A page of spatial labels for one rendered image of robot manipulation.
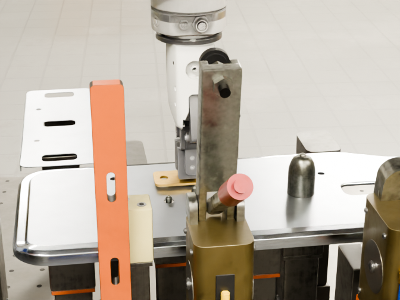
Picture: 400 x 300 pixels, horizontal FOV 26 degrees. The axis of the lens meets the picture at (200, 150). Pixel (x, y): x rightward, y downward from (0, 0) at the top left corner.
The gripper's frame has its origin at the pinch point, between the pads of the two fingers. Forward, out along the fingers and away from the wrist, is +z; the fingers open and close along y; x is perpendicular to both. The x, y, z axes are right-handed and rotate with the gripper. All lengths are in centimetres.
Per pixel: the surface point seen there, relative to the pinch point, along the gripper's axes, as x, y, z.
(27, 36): 40, 427, 102
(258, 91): -77, 307, 103
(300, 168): -11.9, -6.3, -0.5
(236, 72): -1.1, -22.5, -17.8
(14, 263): 25, 35, 33
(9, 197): 27, 61, 33
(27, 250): 18.9, -14.4, 2.9
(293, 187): -11.3, -6.1, 1.9
